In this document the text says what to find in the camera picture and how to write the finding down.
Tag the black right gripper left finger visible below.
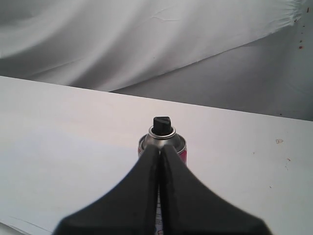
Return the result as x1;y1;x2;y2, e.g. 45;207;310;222
54;145;159;235

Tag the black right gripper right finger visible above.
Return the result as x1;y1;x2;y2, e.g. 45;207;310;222
159;145;270;235

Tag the silver spray paint can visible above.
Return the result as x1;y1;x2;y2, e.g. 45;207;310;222
138;117;187;235

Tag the white backdrop cloth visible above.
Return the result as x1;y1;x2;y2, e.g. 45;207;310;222
0;0;313;120

